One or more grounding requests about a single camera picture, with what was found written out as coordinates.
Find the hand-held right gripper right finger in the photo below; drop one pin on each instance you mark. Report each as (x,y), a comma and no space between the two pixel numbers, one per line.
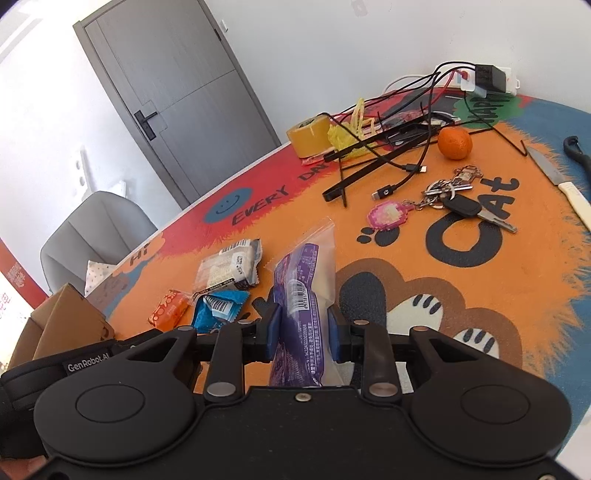
(335,334)

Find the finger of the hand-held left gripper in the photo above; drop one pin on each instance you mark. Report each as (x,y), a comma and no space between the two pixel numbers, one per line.
(136,338)

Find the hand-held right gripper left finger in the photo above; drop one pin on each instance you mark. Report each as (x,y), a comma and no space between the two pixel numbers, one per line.
(274,330)

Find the long purple snack packet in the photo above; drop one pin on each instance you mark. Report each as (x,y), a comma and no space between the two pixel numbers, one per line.
(300,300)

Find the brown cardboard box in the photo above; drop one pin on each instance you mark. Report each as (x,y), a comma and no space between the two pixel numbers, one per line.
(64,318)

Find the small orange snack packet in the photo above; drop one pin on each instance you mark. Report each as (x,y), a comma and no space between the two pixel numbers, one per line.
(168,310)

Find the blue snack packet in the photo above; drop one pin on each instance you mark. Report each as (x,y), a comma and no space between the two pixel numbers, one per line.
(219,309)

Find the dotted beige cushion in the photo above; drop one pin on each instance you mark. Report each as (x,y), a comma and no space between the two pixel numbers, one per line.
(98,277)

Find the clear white cake packet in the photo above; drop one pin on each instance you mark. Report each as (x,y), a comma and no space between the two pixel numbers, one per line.
(226,267)

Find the orange paper shopping bag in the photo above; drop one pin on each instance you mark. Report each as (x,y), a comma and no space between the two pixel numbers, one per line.
(11,277)

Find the grey chair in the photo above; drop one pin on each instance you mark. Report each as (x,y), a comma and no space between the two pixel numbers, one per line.
(92,226)

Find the bunch of keys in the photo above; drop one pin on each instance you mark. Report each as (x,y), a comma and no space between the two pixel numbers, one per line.
(461,203)

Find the yellow tape roll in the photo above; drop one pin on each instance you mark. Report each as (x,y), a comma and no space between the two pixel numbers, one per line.
(309,137)

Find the yellow plastic bag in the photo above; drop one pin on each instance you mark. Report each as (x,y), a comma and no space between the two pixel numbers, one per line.
(348,138)

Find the tangerine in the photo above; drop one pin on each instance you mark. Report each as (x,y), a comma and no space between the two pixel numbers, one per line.
(455,143)

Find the grey door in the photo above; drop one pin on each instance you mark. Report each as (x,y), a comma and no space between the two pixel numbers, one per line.
(184,92)

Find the black power adapter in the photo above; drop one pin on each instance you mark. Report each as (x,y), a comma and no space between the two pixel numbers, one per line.
(490,79)

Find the black peeler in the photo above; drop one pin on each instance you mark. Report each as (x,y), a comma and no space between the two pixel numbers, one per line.
(577,150)

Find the white power strip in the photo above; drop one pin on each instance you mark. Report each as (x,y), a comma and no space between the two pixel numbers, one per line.
(510,78)

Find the white wall fixture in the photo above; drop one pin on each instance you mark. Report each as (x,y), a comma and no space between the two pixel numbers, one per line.
(118,188)

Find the white wall socket panel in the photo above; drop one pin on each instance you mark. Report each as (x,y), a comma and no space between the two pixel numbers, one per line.
(81,168)

